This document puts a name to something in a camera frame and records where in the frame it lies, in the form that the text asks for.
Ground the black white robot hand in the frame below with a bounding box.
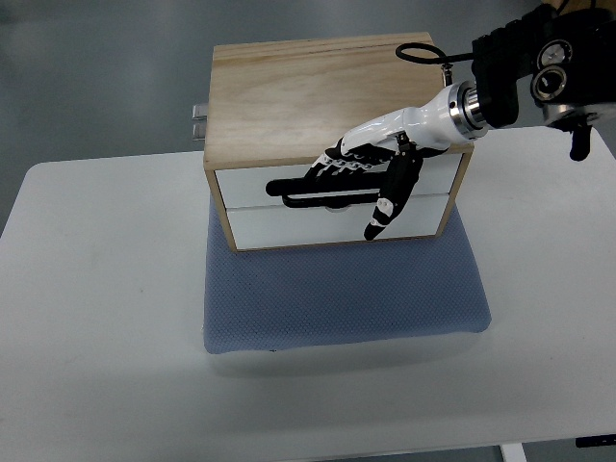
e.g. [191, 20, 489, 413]
[305, 82, 488, 241]

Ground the black drawer handle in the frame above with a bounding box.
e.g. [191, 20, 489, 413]
[266, 171, 386, 210]

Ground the white drawer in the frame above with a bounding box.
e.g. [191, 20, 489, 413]
[227, 194, 449, 250]
[216, 153, 463, 209]

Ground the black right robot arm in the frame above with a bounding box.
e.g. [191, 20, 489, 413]
[396, 1, 615, 162]

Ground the wooden drawer cabinet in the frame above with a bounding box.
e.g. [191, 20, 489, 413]
[204, 35, 473, 251]

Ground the grey metal clamp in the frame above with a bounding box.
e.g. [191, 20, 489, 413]
[192, 103, 209, 141]

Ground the blue grey foam mat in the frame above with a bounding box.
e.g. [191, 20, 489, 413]
[203, 212, 491, 354]

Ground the white table leg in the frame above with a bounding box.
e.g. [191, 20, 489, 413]
[500, 443, 527, 462]

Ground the black table control panel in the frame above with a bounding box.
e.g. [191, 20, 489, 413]
[576, 434, 616, 449]

